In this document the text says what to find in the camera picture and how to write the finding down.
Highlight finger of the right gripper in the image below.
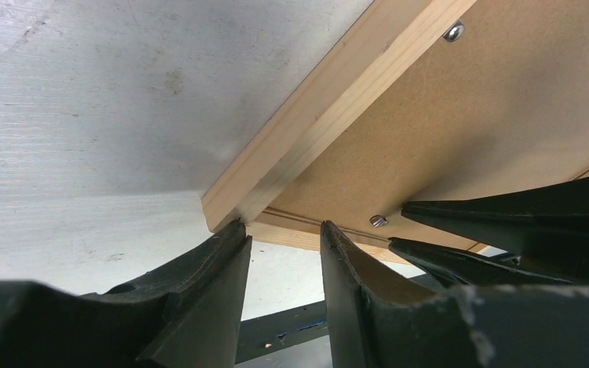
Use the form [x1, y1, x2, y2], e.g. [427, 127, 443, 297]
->
[389, 238, 573, 288]
[401, 177, 589, 281]

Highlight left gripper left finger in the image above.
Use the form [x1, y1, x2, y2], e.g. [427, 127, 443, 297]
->
[0, 220, 252, 367]

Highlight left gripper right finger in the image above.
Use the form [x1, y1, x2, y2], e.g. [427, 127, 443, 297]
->
[321, 221, 589, 367]

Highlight brown cardboard backing board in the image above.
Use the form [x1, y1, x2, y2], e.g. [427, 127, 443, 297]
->
[269, 1, 589, 248]

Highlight wooden picture frame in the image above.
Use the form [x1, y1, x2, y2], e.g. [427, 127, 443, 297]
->
[202, 1, 478, 261]

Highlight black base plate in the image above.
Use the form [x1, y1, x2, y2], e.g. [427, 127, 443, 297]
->
[235, 301, 328, 364]

